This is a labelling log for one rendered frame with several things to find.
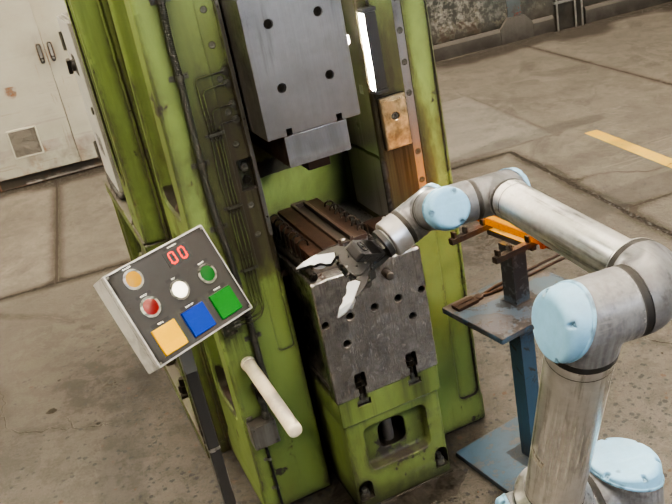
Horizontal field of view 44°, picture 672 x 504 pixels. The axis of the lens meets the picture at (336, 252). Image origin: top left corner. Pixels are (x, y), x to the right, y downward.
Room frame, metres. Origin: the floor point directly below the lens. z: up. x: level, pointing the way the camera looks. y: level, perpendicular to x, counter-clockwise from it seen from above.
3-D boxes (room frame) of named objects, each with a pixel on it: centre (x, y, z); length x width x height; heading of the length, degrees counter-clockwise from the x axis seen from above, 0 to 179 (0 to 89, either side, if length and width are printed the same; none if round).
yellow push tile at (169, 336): (1.95, 0.48, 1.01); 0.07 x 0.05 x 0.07; 134
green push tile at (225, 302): (2.09, 0.33, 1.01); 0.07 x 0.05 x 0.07; 134
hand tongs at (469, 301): (2.54, -0.62, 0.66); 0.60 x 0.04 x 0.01; 117
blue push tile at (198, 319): (2.02, 0.40, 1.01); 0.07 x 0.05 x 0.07; 134
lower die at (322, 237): (2.57, 0.05, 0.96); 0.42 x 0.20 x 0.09; 19
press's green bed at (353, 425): (2.60, 0.01, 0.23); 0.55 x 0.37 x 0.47; 19
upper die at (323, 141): (2.57, 0.05, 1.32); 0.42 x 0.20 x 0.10; 19
